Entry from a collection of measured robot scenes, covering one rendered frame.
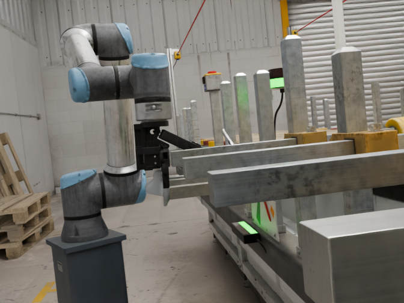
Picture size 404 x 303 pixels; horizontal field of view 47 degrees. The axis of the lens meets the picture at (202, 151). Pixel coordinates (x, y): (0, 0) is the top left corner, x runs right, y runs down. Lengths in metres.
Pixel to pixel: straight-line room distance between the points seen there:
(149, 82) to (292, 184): 0.75
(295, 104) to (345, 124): 0.25
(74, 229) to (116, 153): 0.34
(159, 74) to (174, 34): 8.24
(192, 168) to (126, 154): 1.24
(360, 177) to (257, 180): 0.10
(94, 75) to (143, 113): 0.18
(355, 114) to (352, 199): 0.13
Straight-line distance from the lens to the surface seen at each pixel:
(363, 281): 0.18
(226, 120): 1.72
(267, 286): 2.48
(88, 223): 1.92
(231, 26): 9.45
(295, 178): 0.43
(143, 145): 1.15
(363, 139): 0.70
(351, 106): 0.76
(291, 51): 1.00
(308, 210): 1.02
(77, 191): 1.90
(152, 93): 1.12
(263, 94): 1.24
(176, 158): 0.90
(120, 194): 1.92
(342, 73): 0.76
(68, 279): 1.92
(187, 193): 1.17
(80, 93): 1.23
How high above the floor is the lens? 1.00
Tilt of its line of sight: 3 degrees down
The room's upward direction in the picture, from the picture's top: 6 degrees counter-clockwise
